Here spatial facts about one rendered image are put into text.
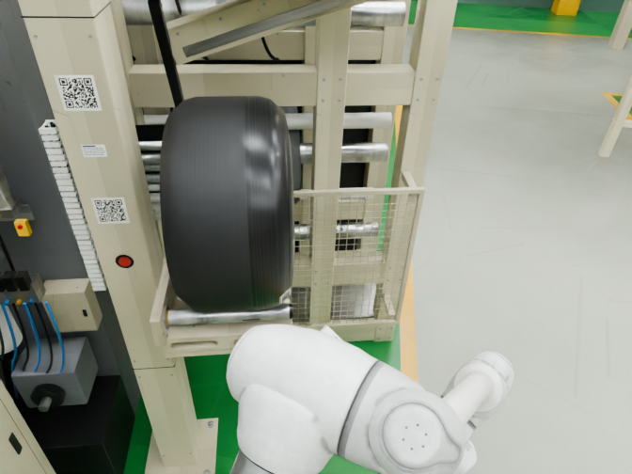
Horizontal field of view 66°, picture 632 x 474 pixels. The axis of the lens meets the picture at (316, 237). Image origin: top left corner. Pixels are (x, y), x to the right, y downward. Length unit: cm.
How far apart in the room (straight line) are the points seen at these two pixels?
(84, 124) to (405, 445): 91
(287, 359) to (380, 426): 14
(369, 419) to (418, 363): 187
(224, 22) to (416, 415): 115
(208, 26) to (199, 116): 38
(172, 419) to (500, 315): 177
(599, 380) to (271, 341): 224
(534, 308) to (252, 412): 243
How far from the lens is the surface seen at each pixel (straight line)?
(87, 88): 113
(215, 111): 115
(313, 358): 63
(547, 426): 246
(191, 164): 106
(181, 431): 195
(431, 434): 58
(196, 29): 146
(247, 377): 66
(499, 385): 116
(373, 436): 59
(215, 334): 138
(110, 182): 122
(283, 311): 135
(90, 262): 140
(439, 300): 280
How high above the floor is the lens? 189
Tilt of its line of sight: 37 degrees down
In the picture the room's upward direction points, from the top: 2 degrees clockwise
